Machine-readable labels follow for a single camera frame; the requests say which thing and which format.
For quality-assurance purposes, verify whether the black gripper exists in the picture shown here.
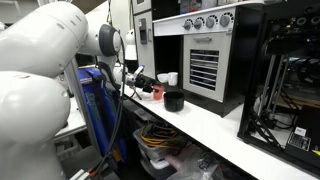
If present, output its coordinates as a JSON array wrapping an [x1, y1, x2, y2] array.
[[134, 74, 160, 95]]

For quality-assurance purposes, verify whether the pink translucent cup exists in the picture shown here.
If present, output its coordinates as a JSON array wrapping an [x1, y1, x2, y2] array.
[[152, 84, 166, 101]]

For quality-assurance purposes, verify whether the black pot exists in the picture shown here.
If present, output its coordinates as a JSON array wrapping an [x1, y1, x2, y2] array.
[[163, 90, 186, 113]]

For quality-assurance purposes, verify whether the white bowl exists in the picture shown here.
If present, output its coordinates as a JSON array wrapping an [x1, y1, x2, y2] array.
[[156, 72, 170, 84]]

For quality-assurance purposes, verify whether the white mug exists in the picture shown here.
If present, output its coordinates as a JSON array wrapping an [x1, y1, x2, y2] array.
[[167, 71, 179, 87]]

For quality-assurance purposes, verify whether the white black coffee maker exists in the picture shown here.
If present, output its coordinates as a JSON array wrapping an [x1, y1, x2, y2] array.
[[124, 28, 139, 73]]

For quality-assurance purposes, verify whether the blue box green print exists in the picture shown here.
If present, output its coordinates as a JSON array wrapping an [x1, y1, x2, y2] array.
[[99, 79, 130, 164], [77, 67, 113, 158]]

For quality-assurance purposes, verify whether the white toy kitchen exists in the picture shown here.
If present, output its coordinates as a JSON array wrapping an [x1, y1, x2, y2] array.
[[131, 0, 268, 118]]

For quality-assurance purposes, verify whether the grey stove knob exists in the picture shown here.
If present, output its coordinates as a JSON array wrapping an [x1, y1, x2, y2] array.
[[182, 19, 194, 30], [205, 15, 217, 29], [193, 17, 205, 29], [219, 12, 235, 28]]

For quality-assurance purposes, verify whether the pale pink pouch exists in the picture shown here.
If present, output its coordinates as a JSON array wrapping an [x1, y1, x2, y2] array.
[[164, 144, 203, 172]]

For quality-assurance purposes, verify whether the clear bin white lid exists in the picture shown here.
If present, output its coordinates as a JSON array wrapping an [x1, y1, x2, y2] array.
[[139, 155, 179, 180]]

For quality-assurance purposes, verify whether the clear plastic bag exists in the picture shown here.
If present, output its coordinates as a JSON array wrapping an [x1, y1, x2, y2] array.
[[166, 151, 223, 180]]

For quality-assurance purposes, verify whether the black electronics box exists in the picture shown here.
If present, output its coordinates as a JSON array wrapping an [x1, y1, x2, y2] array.
[[284, 104, 320, 168]]

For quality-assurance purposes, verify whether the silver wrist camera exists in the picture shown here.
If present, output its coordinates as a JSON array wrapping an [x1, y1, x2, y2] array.
[[132, 63, 147, 79]]

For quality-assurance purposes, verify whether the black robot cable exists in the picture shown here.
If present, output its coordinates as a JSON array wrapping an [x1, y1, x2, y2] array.
[[88, 33, 129, 180]]

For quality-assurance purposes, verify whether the yellow cable bundle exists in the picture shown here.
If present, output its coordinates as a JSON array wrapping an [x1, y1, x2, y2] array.
[[139, 121, 183, 149]]

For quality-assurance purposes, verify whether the clear plastic bin with cables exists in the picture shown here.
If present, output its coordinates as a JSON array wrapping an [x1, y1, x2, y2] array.
[[132, 123, 189, 162]]

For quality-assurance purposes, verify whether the grey oven door handle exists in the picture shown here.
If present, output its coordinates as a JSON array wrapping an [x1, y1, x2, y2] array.
[[193, 35, 213, 43]]

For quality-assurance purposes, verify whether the grey aluminium post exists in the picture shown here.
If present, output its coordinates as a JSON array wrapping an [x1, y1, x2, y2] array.
[[64, 59, 102, 155]]

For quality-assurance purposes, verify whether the black metal rack frame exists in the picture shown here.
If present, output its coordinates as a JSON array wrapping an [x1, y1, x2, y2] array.
[[237, 0, 320, 178]]

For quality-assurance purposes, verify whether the orange handled tool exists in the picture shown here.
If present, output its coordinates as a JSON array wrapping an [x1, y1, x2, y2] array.
[[78, 164, 111, 180]]

